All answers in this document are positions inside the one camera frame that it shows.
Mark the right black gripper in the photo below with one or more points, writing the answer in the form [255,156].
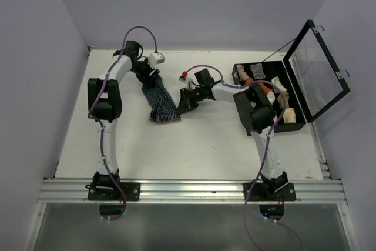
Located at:
[185,102]

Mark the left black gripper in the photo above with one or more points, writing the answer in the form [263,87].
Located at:
[146,80]

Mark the striped blue cloth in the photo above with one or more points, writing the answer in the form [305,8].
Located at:
[163,108]

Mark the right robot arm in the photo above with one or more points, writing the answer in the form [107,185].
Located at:
[255,112]

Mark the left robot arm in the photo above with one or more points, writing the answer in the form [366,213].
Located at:
[105,102]

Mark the pink rolled sock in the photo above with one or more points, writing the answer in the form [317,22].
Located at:
[242,73]

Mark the brown rolled sock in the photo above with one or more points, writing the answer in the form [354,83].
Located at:
[249,81]

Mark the grey striped rolled sock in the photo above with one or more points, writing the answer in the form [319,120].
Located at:
[257,71]

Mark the orange rolled sock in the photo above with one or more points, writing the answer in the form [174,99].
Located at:
[265,88]

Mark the white rolled sock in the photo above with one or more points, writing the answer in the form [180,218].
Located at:
[271,97]

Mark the black storage box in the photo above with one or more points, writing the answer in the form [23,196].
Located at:
[272,69]

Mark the pale green rolled sock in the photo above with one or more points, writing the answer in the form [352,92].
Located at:
[278,85]

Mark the olive rolled sock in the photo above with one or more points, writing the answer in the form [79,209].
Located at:
[283,100]

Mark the cream rolled sock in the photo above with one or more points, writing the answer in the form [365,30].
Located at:
[289,116]

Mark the glass box lid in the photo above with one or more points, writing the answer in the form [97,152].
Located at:
[317,80]

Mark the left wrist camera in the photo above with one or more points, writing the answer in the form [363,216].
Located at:
[155,58]

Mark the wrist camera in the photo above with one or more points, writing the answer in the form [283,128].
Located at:
[185,78]
[155,58]

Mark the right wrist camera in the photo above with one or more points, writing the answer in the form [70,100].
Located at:
[185,78]

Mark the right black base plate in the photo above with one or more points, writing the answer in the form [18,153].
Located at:
[265,192]

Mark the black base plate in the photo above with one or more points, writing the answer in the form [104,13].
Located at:
[265,192]
[102,188]

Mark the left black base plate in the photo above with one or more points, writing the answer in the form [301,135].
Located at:
[102,188]

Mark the aluminium rail frame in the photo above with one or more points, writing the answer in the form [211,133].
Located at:
[201,192]

